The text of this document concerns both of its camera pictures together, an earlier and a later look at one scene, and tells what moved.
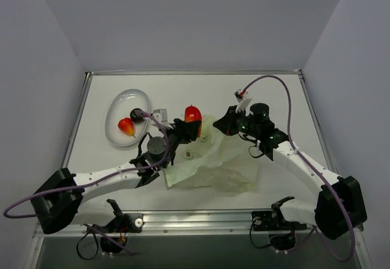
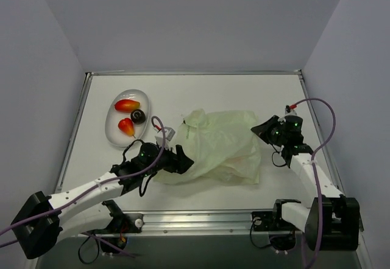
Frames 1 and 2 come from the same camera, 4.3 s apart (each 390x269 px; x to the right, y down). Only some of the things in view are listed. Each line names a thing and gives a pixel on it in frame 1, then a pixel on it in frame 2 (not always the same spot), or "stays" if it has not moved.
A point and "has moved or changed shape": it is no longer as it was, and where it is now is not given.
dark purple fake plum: x=136 y=115 stays
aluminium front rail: x=236 y=224 stays
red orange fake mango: x=192 y=114 -> x=125 y=105
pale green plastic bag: x=213 y=160 has moved or changed shape
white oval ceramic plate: x=119 y=107 stays
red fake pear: x=126 y=125 stays
